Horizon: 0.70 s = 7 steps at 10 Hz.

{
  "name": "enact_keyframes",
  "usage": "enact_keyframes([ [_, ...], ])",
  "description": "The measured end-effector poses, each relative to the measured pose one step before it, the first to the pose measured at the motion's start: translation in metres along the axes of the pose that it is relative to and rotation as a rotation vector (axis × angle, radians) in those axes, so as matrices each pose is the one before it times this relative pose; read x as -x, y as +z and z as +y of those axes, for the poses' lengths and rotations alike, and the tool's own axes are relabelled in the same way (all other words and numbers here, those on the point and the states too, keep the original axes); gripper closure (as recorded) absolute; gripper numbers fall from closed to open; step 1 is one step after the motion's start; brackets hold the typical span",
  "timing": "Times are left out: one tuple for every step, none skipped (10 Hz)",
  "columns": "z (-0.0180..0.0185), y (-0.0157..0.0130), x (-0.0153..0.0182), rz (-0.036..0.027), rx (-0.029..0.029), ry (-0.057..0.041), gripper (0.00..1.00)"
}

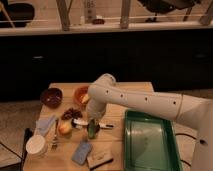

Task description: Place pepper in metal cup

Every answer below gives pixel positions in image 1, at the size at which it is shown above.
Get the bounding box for green plastic tray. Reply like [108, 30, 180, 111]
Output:
[123, 110, 183, 171]

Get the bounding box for black office chair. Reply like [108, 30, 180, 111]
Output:
[137, 0, 201, 23]

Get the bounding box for metal fork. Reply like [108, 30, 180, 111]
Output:
[51, 118, 59, 150]

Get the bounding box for black white marker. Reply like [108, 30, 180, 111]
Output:
[71, 119, 114, 129]

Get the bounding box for red yellow apple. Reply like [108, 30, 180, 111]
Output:
[58, 122, 72, 136]

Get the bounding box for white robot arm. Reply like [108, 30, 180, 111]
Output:
[86, 73, 213, 171]

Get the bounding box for light blue cloth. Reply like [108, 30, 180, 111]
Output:
[35, 115, 56, 136]

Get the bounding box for white metal cup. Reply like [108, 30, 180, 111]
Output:
[26, 135, 48, 156]

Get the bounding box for black chair at left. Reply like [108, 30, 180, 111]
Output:
[0, 1, 35, 28]

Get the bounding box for blue sponge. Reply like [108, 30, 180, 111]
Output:
[72, 141, 92, 165]

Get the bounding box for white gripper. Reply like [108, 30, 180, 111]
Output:
[86, 99, 106, 128]

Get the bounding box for wooden eraser block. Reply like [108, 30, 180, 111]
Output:
[87, 151, 113, 170]

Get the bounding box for orange bowl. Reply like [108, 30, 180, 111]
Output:
[74, 86, 89, 108]

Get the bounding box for brown grape bunch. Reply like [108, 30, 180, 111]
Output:
[61, 108, 83, 120]

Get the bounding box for dark brown bowl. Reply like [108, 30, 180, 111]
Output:
[40, 88, 63, 108]

